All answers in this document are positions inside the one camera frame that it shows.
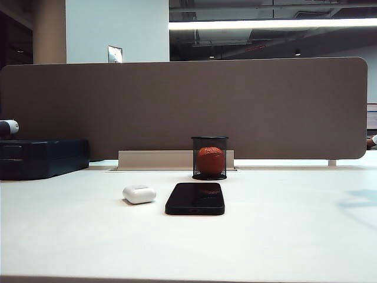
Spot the white wireless earbud case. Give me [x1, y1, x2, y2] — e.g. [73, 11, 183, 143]
[122, 185, 157, 205]

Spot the dark blue plastic case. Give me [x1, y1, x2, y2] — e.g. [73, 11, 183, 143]
[0, 139, 91, 181]

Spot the black mesh pen holder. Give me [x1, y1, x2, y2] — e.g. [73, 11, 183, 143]
[190, 136, 230, 181]

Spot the orange ball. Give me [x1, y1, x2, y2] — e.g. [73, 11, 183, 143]
[196, 146, 224, 175]

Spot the brown fabric desk divider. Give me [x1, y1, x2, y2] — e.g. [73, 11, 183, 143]
[0, 56, 369, 162]

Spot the black smartphone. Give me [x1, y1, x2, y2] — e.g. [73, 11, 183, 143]
[164, 182, 226, 216]

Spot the long ceiling light strip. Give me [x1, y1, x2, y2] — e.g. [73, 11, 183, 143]
[168, 18, 377, 31]

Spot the beige round column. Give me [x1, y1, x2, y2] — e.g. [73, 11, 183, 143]
[32, 0, 68, 65]

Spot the white and black cylinder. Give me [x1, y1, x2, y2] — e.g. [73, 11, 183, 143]
[0, 119, 20, 138]

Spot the bright monitor screen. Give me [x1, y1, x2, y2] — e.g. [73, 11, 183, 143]
[366, 103, 377, 130]

